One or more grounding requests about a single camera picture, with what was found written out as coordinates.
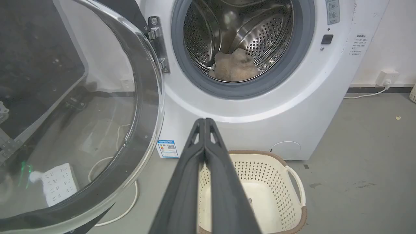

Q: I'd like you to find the cream perforated laundry basket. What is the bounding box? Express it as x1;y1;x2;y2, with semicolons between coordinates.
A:
197;150;307;234

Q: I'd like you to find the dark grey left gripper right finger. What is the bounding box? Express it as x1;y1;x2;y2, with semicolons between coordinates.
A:
204;118;262;234

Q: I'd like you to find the white power strip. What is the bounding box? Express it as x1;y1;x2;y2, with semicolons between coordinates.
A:
42;163;79;207

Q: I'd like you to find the transparent round washing machine door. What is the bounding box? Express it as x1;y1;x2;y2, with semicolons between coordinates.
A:
0;0;165;234

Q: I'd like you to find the metal door hinge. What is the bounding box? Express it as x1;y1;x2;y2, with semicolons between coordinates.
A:
145;16;171;74

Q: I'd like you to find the white wall socket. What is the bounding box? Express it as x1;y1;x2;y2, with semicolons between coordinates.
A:
376;70;400;87

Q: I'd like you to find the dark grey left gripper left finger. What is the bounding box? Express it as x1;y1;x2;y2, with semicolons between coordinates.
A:
149;118;205;234

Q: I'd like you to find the white front-load washing machine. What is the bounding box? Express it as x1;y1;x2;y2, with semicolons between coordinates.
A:
136;0;390;161

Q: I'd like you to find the beige towel in drum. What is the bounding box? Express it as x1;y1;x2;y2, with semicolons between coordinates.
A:
208;48;260;82

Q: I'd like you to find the white wall socket cable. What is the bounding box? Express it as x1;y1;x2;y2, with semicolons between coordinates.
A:
344;80;391;99

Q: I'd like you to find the blue energy label sticker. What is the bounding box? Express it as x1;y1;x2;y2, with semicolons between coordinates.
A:
158;140;179;159

